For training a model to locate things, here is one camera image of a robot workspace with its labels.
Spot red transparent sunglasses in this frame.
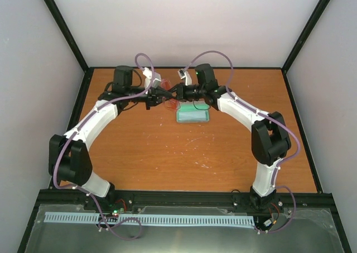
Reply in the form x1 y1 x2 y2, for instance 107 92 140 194
161 79 180 111

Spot grey glasses case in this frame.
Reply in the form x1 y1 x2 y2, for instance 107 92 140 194
176 101 210 123

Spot light blue cleaning cloth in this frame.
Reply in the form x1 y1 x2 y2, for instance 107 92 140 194
177 111 209 122

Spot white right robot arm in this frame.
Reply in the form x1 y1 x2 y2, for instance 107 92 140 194
171 64 291 211

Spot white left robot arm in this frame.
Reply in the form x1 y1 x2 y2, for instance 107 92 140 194
49 65 171 210

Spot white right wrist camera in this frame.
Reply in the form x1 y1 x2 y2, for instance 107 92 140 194
177 69 192 86

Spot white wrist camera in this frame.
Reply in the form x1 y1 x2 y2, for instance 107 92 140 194
177 69 192 86
142 67 162 88

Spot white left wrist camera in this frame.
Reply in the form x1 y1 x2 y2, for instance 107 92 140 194
142 67 162 88

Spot black table edge rail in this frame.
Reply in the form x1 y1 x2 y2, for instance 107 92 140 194
90 66 282 70

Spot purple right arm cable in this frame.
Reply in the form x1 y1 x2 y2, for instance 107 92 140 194
182 50 301 235

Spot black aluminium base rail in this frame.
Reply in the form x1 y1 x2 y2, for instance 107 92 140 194
37 188 334 211

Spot black left frame post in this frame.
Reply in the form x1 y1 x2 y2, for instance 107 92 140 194
43 0 89 72

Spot black frame post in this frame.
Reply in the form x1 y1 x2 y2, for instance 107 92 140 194
43 0 89 72
281 0 331 75

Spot light blue slotted cable duct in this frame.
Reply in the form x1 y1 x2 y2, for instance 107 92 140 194
43 212 255 228

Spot black right frame post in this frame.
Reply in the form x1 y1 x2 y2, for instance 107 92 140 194
281 0 331 75

